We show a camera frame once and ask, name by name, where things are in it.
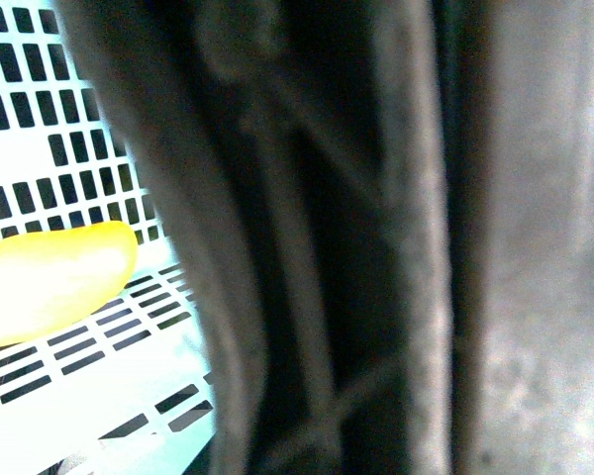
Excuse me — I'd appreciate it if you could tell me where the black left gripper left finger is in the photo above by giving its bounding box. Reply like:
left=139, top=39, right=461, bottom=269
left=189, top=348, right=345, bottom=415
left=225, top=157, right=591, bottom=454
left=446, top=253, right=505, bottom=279
left=57, top=1, right=452, bottom=474

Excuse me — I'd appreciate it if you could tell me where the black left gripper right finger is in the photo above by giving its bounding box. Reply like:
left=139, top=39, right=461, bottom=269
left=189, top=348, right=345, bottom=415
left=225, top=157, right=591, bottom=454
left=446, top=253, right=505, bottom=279
left=438, top=1, right=594, bottom=474

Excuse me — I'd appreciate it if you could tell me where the light blue plastic basket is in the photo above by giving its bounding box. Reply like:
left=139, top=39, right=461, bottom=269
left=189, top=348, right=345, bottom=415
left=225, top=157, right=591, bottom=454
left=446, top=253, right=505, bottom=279
left=0, top=1, right=214, bottom=474

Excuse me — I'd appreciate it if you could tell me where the yellow mango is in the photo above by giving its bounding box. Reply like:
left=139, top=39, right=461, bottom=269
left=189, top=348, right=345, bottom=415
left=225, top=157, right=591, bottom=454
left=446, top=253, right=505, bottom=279
left=0, top=221, right=139, bottom=347

